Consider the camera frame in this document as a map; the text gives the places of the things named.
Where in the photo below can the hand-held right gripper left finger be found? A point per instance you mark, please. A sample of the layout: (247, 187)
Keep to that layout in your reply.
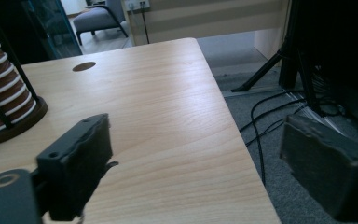
(74, 161)

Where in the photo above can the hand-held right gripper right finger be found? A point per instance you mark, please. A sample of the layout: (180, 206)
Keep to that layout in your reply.
(326, 168)

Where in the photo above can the stack of brown white coasters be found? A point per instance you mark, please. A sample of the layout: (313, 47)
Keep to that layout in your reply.
(0, 81)

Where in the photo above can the black tripod stand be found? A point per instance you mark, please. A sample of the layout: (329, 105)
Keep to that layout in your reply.
(262, 73)

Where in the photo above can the teal glass cabinet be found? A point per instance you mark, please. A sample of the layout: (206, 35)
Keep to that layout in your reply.
(59, 31)

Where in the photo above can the grey armchair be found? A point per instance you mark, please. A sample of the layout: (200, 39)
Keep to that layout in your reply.
(98, 18)

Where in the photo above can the white wall power outlet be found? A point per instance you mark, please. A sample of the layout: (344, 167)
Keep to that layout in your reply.
(136, 4)

